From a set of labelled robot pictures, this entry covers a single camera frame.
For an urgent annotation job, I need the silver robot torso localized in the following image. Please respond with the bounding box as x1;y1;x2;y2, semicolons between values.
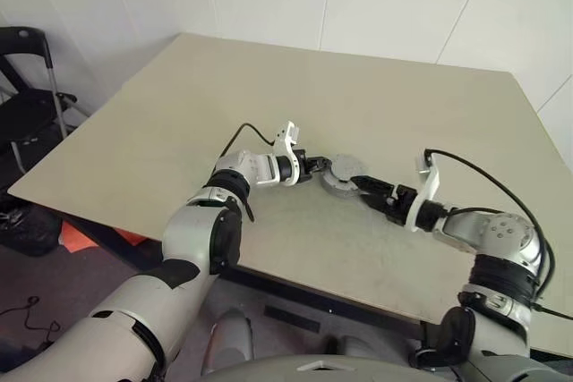
201;352;454;382

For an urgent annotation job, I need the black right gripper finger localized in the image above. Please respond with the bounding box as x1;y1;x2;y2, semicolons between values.
359;192;396;216
351;174;398;196

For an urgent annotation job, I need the black table frame rail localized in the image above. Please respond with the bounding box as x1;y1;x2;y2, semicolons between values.
57;214;431;347

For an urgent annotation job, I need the thin black floor cable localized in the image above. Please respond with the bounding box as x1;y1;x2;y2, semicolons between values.
0;295;62;350

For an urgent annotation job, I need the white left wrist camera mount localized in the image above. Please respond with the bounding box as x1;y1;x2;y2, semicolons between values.
271;121;311;188

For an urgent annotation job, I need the black flat strip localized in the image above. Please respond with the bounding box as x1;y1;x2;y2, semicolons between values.
263;304;321;335

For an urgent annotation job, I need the grey round tape roll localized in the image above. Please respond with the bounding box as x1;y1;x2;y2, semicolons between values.
319;170;364;200

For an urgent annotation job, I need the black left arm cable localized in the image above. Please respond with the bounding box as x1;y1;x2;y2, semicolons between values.
221;123;275;225

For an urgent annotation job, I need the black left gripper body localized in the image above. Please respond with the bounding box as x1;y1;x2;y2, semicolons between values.
295;148;317;184

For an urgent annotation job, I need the black plastic bag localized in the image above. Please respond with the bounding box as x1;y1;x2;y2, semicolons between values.
0;200;62;259

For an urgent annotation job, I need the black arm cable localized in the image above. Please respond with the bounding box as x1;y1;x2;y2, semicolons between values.
423;148;573;319
221;123;275;225

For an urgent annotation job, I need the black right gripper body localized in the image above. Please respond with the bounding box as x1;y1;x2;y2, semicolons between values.
383;183;420;226

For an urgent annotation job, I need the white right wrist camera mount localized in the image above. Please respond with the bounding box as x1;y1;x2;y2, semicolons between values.
408;149;443;233

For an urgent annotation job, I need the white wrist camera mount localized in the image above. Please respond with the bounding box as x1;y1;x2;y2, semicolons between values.
408;149;443;233
271;121;311;188

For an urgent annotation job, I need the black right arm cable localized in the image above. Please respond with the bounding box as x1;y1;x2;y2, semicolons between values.
423;148;573;319

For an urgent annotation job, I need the black folding chair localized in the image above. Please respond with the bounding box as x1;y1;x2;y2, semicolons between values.
0;26;90;174

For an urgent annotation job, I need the grey rounded shape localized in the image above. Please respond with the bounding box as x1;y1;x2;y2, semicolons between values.
330;335;375;359
203;310;254;377

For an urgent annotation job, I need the orange sheet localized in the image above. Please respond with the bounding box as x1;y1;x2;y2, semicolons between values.
59;219;151;259

